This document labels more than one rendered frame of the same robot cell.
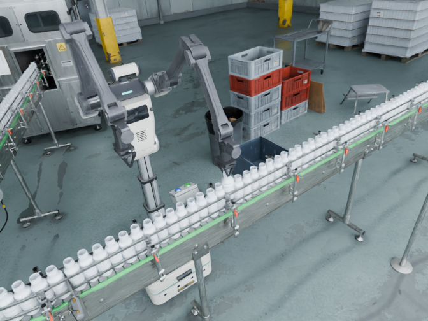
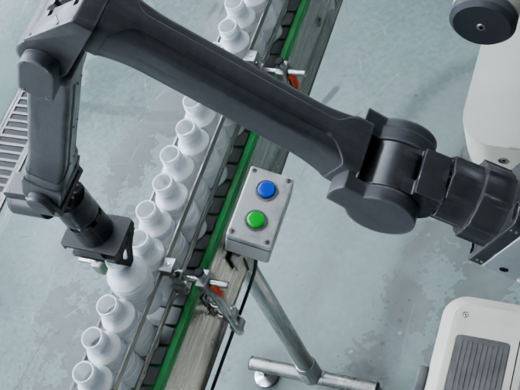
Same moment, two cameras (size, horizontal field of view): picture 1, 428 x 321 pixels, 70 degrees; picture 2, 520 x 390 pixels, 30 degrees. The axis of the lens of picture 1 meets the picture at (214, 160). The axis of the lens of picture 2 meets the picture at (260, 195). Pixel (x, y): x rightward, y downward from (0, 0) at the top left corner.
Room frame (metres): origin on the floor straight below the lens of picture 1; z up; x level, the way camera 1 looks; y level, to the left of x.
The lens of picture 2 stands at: (2.24, -0.09, 2.46)
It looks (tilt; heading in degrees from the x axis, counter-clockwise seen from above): 54 degrees down; 163
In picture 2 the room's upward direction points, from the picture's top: 27 degrees counter-clockwise
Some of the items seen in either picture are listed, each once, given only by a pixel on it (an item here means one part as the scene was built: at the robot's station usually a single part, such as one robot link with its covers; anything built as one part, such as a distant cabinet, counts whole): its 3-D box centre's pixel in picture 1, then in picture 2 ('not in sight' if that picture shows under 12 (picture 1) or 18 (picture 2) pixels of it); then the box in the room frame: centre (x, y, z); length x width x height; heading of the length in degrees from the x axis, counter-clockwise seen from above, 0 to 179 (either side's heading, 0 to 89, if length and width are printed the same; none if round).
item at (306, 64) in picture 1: (301, 51); not in sight; (6.09, -1.89, 0.49); 1.05 x 0.55 x 0.99; 122
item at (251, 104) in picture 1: (255, 95); not in sight; (3.94, -0.64, 0.55); 0.61 x 0.41 x 0.22; 129
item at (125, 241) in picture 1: (127, 246); (245, 29); (0.97, 0.43, 1.08); 0.06 x 0.06 x 0.17
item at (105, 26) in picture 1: (108, 39); not in sight; (8.66, 2.49, 0.55); 0.40 x 0.40 x 1.10; 32
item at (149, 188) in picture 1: (151, 198); not in sight; (1.72, 0.47, 0.74); 0.11 x 0.11 x 0.40; 32
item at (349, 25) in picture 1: (349, 23); not in sight; (8.31, -3.75, 0.50); 1.23 x 1.05 x 1.00; 120
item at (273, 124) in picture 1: (255, 124); not in sight; (3.94, -0.64, 0.11); 0.61 x 0.41 x 0.22; 128
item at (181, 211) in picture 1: (181, 216); (200, 152); (1.13, 0.18, 1.08); 0.06 x 0.06 x 0.17
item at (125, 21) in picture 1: (116, 27); not in sight; (10.83, 2.78, 0.50); 1.24 x 1.03 x 1.00; 125
